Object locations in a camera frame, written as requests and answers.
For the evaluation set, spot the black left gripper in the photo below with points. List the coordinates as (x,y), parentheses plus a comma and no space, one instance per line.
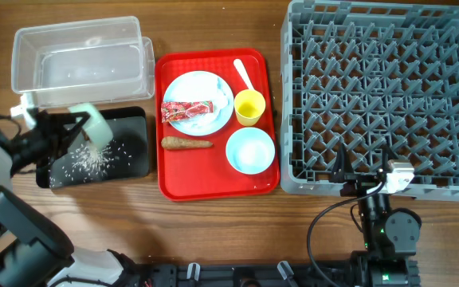
(51,124)

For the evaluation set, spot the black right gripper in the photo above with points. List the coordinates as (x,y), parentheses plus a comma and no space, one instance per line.
(358,183)

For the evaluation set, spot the mint green bowl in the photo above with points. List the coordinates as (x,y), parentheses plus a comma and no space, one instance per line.
(96,128)

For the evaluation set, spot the brown bread stick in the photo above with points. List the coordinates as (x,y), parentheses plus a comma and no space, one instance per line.
(177,143)

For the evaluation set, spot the red snack wrapper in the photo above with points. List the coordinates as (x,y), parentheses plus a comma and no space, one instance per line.
(176,111)

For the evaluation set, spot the white napkin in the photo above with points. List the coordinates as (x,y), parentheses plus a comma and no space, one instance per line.
(201,87)

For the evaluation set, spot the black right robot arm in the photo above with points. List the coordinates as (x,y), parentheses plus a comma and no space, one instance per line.
(390,235)

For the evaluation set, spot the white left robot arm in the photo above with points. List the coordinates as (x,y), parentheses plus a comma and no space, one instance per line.
(36,252)

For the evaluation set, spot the clear plastic waste bin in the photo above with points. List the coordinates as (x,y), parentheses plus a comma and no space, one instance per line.
(97,61)

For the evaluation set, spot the black waste tray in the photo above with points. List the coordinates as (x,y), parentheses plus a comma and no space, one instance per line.
(129,127)

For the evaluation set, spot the grey plastic dishwasher rack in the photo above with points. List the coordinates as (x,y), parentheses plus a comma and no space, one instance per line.
(369,75)

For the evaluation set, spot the pile of white rice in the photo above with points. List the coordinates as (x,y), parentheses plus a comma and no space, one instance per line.
(88,162)

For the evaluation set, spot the light blue bowl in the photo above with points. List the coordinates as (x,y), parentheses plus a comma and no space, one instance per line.
(250,151)

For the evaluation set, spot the yellow plastic cup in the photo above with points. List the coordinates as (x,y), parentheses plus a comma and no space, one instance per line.
(249,106)

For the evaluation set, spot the red plastic tray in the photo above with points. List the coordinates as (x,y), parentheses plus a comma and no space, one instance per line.
(206,173)

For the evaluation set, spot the light blue plate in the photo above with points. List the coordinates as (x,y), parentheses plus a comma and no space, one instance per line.
(223,117)

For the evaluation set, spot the white plastic spoon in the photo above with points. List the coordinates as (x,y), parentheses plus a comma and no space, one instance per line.
(239,66)

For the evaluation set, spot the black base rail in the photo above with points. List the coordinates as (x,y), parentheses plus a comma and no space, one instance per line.
(341,273)

